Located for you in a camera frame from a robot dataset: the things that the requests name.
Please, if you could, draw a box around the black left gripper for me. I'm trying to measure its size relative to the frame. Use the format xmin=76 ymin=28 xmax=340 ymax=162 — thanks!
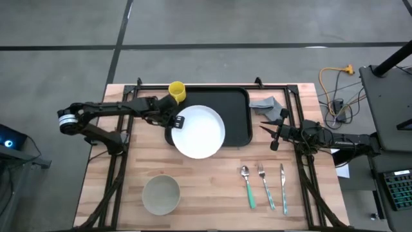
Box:
xmin=146 ymin=95 xmax=186 ymax=130

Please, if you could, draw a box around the spoon with green handle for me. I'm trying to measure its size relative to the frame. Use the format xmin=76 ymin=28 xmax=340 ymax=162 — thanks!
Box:
xmin=240 ymin=165 xmax=257 ymax=209

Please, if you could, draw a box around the backlit keyboard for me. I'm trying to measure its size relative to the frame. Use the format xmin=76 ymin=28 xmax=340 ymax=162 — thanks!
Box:
xmin=382 ymin=169 xmax=412 ymax=212

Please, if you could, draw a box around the fork with patterned teal handle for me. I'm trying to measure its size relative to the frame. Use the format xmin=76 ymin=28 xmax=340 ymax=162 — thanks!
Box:
xmin=257 ymin=164 xmax=276 ymax=211

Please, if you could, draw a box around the black device with blue light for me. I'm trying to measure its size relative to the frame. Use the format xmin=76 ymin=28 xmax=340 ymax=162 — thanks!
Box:
xmin=0 ymin=124 xmax=28 ymax=151

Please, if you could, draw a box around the black plastic tray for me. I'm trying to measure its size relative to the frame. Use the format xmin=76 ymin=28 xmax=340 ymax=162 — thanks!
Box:
xmin=164 ymin=86 xmax=254 ymax=148

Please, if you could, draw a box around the knife with patterned teal handle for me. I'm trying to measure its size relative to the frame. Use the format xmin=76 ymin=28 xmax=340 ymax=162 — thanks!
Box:
xmin=279 ymin=163 xmax=289 ymax=216

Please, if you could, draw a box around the black side cart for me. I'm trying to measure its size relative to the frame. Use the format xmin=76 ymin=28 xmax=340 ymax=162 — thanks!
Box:
xmin=359 ymin=64 xmax=412 ymax=232

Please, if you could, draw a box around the yellow extension cable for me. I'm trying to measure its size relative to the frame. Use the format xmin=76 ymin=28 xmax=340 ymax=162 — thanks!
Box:
xmin=318 ymin=64 xmax=355 ymax=107

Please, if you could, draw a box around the black metal table frame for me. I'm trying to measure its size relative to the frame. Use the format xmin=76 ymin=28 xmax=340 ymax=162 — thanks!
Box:
xmin=73 ymin=77 xmax=348 ymax=232

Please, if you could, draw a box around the beige ceramic bowl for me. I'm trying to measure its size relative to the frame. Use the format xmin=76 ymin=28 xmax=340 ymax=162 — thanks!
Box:
xmin=142 ymin=175 xmax=182 ymax=216

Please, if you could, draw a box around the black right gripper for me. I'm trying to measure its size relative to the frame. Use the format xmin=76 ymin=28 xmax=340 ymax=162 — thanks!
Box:
xmin=259 ymin=109 xmax=303 ymax=151

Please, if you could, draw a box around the yellow mug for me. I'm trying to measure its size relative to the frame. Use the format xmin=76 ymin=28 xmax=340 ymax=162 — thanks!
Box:
xmin=168 ymin=81 xmax=187 ymax=104

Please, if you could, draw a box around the black power adapter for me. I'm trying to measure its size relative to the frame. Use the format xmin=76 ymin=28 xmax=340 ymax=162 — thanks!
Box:
xmin=332 ymin=99 xmax=348 ymax=122

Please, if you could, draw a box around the white paper sheet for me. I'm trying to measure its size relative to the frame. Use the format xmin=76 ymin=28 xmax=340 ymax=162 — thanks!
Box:
xmin=330 ymin=148 xmax=351 ymax=179

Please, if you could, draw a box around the black slanted pole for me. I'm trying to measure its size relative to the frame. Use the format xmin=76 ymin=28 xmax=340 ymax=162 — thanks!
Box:
xmin=373 ymin=40 xmax=412 ymax=77

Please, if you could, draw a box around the white round plate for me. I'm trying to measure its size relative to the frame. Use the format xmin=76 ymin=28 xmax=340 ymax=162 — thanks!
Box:
xmin=171 ymin=104 xmax=226 ymax=160

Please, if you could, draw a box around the grey equipment stand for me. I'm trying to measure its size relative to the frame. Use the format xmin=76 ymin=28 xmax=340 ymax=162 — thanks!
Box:
xmin=0 ymin=150 xmax=52 ymax=232

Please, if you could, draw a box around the grey cloth napkin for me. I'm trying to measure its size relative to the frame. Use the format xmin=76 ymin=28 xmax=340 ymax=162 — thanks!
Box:
xmin=248 ymin=95 xmax=284 ymax=122

